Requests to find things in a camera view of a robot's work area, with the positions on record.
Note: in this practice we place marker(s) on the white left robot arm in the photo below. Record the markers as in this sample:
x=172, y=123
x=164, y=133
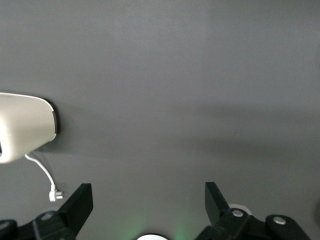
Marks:
x=151, y=237

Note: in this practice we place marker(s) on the white toaster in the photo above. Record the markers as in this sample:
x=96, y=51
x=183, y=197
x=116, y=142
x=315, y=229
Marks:
x=25, y=125

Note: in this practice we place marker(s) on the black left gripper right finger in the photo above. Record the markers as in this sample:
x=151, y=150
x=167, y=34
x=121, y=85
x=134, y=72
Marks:
x=216, y=205

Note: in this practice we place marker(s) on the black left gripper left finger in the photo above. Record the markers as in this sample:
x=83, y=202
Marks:
x=77, y=207

